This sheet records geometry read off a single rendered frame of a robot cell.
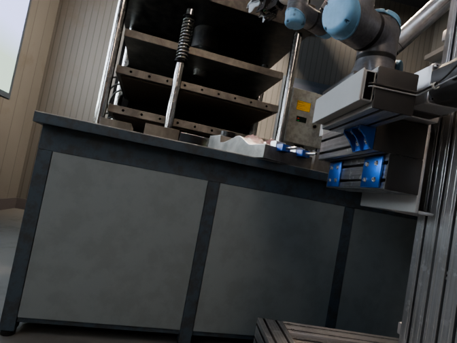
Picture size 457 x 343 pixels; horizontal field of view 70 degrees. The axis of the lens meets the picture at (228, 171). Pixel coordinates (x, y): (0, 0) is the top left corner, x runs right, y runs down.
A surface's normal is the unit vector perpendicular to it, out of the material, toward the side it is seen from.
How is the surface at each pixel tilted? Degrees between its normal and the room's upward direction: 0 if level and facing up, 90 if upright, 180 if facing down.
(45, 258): 90
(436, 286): 90
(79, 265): 90
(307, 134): 90
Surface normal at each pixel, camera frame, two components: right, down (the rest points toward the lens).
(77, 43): 0.11, -0.04
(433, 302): -0.98, -0.18
